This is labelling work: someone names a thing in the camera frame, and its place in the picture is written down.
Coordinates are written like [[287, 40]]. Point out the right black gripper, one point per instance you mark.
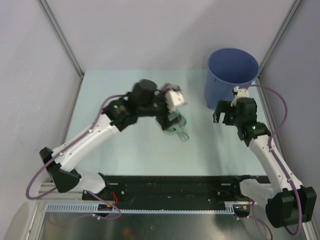
[[225, 107]]

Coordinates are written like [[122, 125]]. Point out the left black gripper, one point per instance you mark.
[[163, 119]]

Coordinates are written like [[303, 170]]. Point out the small green hand brush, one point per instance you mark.
[[173, 115]]

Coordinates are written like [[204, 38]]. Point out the green plastic dustpan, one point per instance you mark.
[[175, 127]]

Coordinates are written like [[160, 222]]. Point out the blue plastic waste bin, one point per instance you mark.
[[226, 69]]

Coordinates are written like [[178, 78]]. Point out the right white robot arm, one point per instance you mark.
[[286, 201]]

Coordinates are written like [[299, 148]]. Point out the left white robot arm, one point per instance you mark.
[[116, 113]]

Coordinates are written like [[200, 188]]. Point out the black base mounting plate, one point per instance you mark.
[[173, 192]]

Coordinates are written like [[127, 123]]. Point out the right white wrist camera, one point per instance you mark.
[[239, 93]]

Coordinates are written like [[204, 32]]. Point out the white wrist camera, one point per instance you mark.
[[239, 93], [174, 97]]

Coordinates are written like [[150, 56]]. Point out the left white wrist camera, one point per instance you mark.
[[174, 97]]

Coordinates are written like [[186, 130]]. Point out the right aluminium frame post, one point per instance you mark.
[[289, 17]]

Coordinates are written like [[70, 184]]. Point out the aluminium frame post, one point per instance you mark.
[[289, 17], [57, 30]]

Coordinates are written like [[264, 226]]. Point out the left aluminium frame post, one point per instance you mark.
[[57, 30]]

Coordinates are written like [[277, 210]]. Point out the grey slotted cable duct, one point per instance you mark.
[[228, 208]]

